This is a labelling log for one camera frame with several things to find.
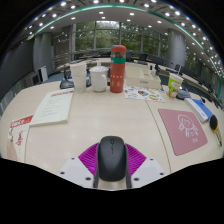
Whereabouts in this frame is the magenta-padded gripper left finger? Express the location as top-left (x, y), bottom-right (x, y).
top-left (58, 142), bottom-right (101, 189)

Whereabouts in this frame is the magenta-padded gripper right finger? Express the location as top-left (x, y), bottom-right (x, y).
top-left (125, 143), bottom-right (167, 190)

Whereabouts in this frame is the black computer mouse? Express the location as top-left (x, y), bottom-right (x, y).
top-left (96, 135), bottom-right (128, 183)

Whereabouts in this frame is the pink mouse pad with drawing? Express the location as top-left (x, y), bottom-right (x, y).
top-left (157, 108), bottom-right (209, 157)

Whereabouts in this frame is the cream booklet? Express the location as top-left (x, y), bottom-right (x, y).
top-left (29, 89), bottom-right (75, 127)

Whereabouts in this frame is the colourful sticker sheet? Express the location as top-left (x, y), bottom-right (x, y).
top-left (123, 85), bottom-right (167, 103)

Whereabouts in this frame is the red and white leaflet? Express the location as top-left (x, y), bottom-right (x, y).
top-left (6, 114), bottom-right (35, 163)

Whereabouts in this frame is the black conference microphone console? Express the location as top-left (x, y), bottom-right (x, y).
top-left (59, 70), bottom-right (92, 90)
top-left (175, 88), bottom-right (193, 101)

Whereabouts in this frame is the white lidded mug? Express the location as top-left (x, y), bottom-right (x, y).
top-left (89, 65), bottom-right (110, 93)

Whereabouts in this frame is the beige cardboard box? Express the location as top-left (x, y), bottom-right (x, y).
top-left (125, 63), bottom-right (162, 90)

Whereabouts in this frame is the blue and white book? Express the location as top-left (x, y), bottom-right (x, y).
top-left (183, 97), bottom-right (214, 124)

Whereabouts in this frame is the printed paper cup with straw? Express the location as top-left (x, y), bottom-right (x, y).
top-left (166, 65), bottom-right (185, 99)

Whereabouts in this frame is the red thermos bottle green band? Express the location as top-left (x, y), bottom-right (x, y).
top-left (109, 44), bottom-right (128, 94)

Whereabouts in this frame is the white standing board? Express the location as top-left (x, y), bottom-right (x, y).
top-left (37, 65), bottom-right (49, 84)

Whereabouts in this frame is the group of dark office chairs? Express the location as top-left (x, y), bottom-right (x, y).
top-left (79, 49), bottom-right (223, 101)

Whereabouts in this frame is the group of ceiling lights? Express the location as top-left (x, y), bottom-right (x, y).
top-left (23, 0), bottom-right (224, 71)

